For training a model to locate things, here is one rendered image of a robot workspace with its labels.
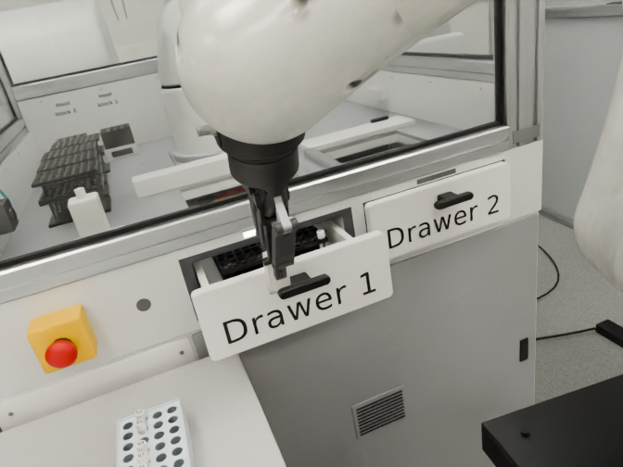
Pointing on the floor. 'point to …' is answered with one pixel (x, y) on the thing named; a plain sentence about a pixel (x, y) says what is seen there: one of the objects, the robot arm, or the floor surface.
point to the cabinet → (375, 363)
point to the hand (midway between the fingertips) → (276, 271)
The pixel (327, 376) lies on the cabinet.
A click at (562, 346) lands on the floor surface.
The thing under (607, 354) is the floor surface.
